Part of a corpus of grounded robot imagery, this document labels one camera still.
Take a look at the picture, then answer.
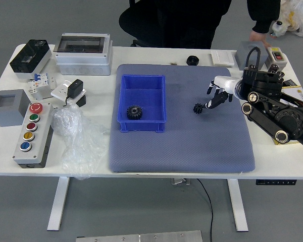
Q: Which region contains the person's left hand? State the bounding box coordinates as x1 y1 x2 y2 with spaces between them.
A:
249 31 272 48

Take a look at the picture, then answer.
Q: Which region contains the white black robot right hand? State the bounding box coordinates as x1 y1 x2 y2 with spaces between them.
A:
201 75 243 110

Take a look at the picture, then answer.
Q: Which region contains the big black gear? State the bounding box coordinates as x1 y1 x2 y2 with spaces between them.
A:
126 104 143 121

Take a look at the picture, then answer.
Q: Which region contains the black hex nut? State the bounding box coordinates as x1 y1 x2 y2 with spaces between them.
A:
186 55 200 66

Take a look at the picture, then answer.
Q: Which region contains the blue plastic box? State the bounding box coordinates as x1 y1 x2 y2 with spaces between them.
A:
116 75 167 134

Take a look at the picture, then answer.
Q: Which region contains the grey distribution box clear lid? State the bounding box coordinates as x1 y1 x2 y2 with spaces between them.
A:
55 33 114 76

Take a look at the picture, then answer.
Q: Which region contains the grey block round hole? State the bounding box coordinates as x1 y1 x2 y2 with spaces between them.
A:
235 41 266 71

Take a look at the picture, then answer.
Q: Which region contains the white bottle black cap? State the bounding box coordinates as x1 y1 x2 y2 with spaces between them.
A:
271 21 288 38

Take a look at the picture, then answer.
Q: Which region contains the white yellow plastic bag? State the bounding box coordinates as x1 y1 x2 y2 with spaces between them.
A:
277 0 303 38

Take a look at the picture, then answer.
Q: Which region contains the small black flat module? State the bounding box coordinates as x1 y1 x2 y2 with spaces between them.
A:
282 79 300 89

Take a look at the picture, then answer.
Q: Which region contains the person's torso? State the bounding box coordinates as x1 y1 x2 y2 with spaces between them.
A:
156 0 233 50

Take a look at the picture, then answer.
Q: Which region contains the grey-blue mat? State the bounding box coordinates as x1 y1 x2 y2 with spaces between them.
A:
108 63 256 173

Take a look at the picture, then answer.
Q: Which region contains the black table control panel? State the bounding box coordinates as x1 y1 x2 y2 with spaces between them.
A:
255 179 297 186

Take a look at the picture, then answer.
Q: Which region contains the black office chair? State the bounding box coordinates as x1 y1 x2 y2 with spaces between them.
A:
118 0 160 48

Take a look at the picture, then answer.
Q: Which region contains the white table leg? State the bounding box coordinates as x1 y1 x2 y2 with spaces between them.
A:
227 178 249 232
47 176 71 231

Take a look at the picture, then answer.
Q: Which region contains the black power adapter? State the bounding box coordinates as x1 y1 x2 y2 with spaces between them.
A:
64 79 84 106

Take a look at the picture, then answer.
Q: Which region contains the clear plastic bag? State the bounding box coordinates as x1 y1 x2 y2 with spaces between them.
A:
51 104 111 180

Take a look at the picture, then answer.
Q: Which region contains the white power socket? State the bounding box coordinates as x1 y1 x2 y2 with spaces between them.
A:
50 80 87 104

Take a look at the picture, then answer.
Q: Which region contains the grey metal plate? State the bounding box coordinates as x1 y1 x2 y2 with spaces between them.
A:
75 230 203 242

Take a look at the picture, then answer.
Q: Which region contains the white blue circuit breaker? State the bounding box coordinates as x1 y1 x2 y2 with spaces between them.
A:
27 72 58 100

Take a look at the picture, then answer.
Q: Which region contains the grey push button station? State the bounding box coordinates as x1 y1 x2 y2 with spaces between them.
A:
12 102 55 169

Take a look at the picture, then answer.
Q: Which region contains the grey block square hole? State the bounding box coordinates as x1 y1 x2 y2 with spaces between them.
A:
0 89 31 128

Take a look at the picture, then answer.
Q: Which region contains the white wall switch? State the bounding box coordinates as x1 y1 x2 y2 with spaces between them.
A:
208 49 236 67

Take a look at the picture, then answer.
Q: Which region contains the grey switch box red button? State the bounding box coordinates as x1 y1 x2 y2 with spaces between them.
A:
265 46 289 71

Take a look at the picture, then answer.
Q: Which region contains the metal bracket under table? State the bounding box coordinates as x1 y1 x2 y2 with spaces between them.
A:
171 178 191 186

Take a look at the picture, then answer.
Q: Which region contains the black floor cable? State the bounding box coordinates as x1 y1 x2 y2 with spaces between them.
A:
196 178 215 242

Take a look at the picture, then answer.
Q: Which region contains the black and white enclosure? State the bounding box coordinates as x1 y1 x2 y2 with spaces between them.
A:
9 39 53 79

